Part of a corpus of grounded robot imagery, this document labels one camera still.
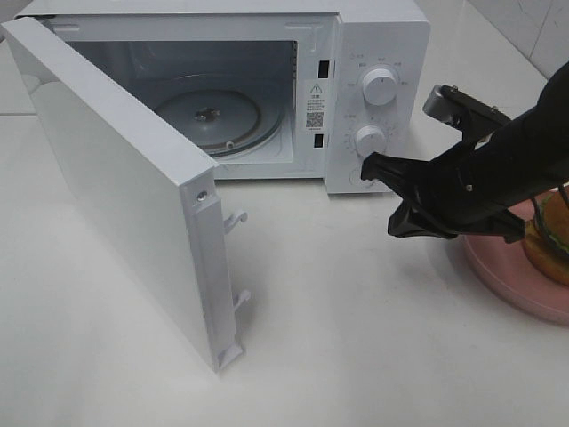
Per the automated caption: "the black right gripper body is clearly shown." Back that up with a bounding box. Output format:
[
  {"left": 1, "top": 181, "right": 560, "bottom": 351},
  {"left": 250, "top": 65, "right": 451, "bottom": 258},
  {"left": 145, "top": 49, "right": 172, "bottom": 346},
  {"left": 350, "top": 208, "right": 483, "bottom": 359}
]
[{"left": 399, "top": 84, "right": 525, "bottom": 244}]

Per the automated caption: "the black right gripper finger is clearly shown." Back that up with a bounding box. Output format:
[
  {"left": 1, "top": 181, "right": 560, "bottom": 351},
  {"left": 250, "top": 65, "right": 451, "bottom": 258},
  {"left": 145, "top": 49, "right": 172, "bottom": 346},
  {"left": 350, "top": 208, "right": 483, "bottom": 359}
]
[
  {"left": 388, "top": 201, "right": 458, "bottom": 239},
  {"left": 360, "top": 152, "right": 429, "bottom": 196}
]

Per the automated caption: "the round white door button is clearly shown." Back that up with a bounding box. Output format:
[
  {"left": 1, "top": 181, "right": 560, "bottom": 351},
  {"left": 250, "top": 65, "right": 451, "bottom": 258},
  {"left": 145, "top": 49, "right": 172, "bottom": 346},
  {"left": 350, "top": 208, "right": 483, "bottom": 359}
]
[{"left": 349, "top": 167, "right": 377, "bottom": 189}]

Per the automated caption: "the pink round plate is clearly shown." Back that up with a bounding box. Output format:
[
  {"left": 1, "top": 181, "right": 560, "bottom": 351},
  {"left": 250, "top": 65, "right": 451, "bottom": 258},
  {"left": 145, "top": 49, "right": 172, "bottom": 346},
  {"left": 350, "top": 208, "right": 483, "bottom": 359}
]
[{"left": 462, "top": 200, "right": 569, "bottom": 326}]

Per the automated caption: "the burger with lettuce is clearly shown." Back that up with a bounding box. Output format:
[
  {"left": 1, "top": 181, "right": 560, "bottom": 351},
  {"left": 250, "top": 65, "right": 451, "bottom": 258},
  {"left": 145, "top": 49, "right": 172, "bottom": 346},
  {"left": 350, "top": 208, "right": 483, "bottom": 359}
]
[{"left": 523, "top": 187, "right": 568, "bottom": 286}]

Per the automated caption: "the white microwave door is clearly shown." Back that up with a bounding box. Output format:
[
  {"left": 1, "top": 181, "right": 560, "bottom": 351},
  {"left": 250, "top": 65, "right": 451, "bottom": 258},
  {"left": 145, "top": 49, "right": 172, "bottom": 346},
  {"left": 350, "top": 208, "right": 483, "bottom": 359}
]
[{"left": 2, "top": 18, "right": 250, "bottom": 370}]

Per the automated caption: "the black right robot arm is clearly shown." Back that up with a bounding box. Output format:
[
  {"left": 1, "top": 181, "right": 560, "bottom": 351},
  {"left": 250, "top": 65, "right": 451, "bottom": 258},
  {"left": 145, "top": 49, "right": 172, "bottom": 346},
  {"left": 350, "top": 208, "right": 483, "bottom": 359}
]
[{"left": 360, "top": 66, "right": 568, "bottom": 243}]

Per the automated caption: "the lower white timer knob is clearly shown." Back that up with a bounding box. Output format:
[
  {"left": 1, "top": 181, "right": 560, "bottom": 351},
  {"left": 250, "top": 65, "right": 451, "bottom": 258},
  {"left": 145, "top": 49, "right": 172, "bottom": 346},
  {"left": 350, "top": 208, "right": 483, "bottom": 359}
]
[{"left": 354, "top": 125, "right": 388, "bottom": 158}]

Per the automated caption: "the upper white power knob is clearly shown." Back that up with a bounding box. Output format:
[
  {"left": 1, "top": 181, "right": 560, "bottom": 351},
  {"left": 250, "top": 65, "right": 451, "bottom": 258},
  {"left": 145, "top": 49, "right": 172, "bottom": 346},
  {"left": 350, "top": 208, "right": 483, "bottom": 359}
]
[{"left": 362, "top": 67, "right": 398, "bottom": 106}]

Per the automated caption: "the white microwave oven body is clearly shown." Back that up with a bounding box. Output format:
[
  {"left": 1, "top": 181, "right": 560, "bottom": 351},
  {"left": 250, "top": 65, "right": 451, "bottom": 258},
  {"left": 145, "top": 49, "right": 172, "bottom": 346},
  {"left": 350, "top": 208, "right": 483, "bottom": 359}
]
[{"left": 10, "top": 1, "right": 429, "bottom": 194}]

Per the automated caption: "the glass microwave turntable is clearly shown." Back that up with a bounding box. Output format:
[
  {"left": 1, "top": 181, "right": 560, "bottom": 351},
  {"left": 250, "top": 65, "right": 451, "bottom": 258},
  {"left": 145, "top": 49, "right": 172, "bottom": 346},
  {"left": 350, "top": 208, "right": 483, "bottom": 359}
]
[{"left": 155, "top": 89, "right": 285, "bottom": 157}]

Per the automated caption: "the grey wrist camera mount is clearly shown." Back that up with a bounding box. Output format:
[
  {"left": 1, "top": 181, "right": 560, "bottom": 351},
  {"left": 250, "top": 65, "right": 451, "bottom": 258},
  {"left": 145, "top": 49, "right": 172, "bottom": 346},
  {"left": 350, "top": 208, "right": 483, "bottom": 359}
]
[{"left": 422, "top": 85, "right": 462, "bottom": 129}]

